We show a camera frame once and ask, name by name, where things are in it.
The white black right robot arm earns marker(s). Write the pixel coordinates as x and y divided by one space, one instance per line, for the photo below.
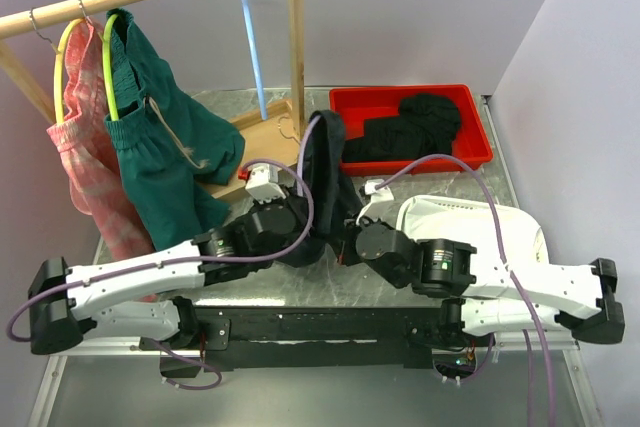
489 267

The pink shorts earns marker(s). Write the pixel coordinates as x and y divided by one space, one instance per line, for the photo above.
86 151

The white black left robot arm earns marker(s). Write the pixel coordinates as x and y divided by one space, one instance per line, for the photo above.
70 304

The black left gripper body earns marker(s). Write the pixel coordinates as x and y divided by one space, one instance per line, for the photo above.
301 219

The green shorts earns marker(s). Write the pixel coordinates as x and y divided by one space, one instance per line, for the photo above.
168 145

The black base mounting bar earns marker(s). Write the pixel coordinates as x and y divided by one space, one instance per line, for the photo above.
231 338

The wooden clothes rack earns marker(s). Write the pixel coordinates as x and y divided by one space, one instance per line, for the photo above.
206 45

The black clothes in bin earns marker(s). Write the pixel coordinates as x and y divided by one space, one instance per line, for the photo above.
425 124

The purple hanger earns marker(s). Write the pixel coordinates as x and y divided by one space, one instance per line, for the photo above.
303 144

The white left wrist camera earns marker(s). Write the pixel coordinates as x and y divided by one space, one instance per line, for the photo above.
262 182

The blue hanger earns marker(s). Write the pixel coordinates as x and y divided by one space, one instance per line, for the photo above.
254 56

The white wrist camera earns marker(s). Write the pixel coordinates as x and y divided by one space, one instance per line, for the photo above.
262 182
375 188

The dark navy shorts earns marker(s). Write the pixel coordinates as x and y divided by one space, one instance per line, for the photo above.
336 202

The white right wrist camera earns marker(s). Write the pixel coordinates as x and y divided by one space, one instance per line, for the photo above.
375 188

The yellow hanger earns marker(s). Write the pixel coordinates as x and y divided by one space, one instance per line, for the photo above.
59 66

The red plastic bin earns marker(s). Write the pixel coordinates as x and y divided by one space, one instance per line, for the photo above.
355 105

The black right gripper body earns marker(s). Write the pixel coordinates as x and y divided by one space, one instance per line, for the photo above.
352 255

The lime green hanger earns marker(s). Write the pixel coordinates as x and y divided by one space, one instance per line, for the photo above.
107 67

